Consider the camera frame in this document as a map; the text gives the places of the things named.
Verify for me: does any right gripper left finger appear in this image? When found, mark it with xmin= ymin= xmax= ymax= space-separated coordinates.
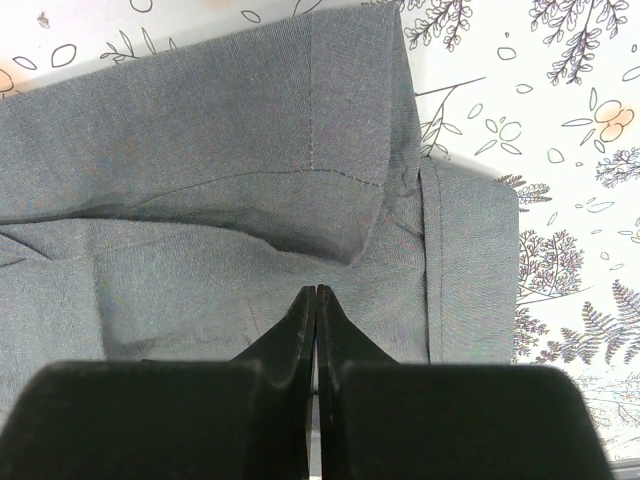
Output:
xmin=1 ymin=287 xmax=316 ymax=479

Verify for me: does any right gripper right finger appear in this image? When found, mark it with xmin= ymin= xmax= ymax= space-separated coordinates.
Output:
xmin=316 ymin=286 xmax=612 ymax=479

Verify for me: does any grey long sleeve shirt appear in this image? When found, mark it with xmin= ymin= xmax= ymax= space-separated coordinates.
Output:
xmin=1 ymin=4 xmax=519 ymax=415

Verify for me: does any floral patterned table mat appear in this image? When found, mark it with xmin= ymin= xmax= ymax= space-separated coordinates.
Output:
xmin=1 ymin=1 xmax=639 ymax=463

